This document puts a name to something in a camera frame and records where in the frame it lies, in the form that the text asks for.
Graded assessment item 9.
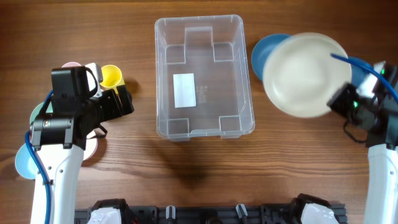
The clear plastic storage container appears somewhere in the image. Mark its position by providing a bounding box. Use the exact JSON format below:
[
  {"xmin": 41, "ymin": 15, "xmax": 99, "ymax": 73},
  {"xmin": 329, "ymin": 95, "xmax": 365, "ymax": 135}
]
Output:
[{"xmin": 154, "ymin": 14, "xmax": 255, "ymax": 141}]

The light blue bowl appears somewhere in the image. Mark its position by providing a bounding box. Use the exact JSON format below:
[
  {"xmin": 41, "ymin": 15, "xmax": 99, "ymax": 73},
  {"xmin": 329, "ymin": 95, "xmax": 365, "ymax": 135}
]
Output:
[{"xmin": 15, "ymin": 144, "xmax": 38, "ymax": 180}]

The dark blue bowl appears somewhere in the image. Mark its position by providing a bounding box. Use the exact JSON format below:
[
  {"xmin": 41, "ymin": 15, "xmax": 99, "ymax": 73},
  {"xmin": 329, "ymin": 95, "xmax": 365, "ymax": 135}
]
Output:
[{"xmin": 251, "ymin": 34, "xmax": 290, "ymax": 81}]

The cream white bowl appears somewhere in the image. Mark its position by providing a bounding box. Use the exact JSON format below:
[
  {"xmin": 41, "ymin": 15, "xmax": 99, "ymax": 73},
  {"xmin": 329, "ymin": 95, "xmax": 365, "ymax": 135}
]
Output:
[{"xmin": 262, "ymin": 32, "xmax": 352, "ymax": 118}]

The pink plastic cup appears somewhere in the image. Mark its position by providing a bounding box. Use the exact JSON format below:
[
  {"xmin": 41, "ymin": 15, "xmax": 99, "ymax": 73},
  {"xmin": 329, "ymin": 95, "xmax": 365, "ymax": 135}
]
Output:
[{"xmin": 62, "ymin": 62, "xmax": 81, "ymax": 68}]

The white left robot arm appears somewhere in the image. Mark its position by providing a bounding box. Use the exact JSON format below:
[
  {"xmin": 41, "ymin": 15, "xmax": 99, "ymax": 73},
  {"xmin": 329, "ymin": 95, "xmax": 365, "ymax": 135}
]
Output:
[{"xmin": 25, "ymin": 85, "xmax": 134, "ymax": 223}]

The white label in container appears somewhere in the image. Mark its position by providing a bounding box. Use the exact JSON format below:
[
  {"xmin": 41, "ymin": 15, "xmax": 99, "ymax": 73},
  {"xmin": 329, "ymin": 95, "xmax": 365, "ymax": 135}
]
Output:
[{"xmin": 173, "ymin": 73, "xmax": 197, "ymax": 108}]

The yellow plastic cup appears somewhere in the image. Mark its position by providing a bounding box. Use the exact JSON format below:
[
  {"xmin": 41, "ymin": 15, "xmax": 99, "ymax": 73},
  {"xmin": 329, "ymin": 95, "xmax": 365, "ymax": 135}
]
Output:
[{"xmin": 100, "ymin": 65, "xmax": 125, "ymax": 94}]

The mint green bowl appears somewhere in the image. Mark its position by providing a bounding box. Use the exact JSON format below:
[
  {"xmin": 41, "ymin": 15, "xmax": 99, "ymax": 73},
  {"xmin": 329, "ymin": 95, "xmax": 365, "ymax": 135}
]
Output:
[{"xmin": 29, "ymin": 102, "xmax": 53, "ymax": 124}]

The dark blue plate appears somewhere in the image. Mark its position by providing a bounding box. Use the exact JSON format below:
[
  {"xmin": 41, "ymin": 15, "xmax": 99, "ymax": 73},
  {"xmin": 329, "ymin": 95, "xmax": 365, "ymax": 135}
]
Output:
[{"xmin": 348, "ymin": 57, "xmax": 377, "ymax": 88}]

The pink plastic bowl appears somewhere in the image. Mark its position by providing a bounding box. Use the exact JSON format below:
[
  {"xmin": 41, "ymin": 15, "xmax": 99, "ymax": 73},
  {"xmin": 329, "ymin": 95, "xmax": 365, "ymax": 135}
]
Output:
[{"xmin": 83, "ymin": 131, "xmax": 98, "ymax": 161}]

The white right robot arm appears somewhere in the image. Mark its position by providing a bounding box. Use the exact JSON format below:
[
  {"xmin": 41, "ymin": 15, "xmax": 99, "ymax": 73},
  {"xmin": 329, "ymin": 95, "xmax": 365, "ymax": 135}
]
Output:
[{"xmin": 327, "ymin": 83, "xmax": 397, "ymax": 224}]

